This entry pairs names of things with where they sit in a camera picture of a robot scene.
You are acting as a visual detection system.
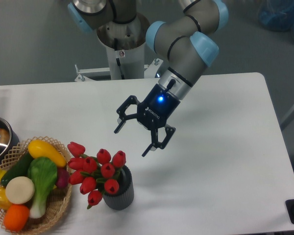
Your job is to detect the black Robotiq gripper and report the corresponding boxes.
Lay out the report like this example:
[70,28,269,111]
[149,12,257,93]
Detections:
[113,83,181,158]

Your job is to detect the red tulip bouquet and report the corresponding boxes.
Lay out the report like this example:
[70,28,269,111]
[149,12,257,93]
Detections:
[67,141,126,209]

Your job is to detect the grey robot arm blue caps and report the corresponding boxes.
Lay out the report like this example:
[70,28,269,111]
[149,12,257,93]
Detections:
[68,0,228,151]

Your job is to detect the dark grey ribbed vase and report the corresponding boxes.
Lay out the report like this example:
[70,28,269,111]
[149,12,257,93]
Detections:
[103,165,134,211]

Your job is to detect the purple red radish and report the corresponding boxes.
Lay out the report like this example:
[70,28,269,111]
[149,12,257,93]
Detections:
[55,168,70,188]

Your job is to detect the yellow squash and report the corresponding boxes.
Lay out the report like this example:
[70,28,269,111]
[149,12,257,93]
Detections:
[27,140,67,167]

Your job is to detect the green bok choy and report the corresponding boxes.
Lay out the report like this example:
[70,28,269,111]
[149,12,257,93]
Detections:
[27,157,57,219]

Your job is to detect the woven wicker basket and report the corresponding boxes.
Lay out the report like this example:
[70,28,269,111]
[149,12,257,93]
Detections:
[0,137,72,235]

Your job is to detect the dark green cucumber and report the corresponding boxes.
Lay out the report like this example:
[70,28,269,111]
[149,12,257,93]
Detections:
[0,152,34,187]

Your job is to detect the round cream bun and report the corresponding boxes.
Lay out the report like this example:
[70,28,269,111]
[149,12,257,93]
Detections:
[5,176,35,204]

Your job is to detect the blue plastic bag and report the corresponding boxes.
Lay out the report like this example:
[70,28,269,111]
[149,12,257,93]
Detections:
[257,0,294,40]

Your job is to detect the orange fruit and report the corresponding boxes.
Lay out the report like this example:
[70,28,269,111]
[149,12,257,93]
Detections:
[3,204,29,232]

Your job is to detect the yellow bell pepper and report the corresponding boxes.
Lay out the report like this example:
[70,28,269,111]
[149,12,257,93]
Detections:
[0,186,12,211]

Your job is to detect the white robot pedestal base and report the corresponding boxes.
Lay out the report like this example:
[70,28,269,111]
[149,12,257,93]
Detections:
[75,13,163,82]

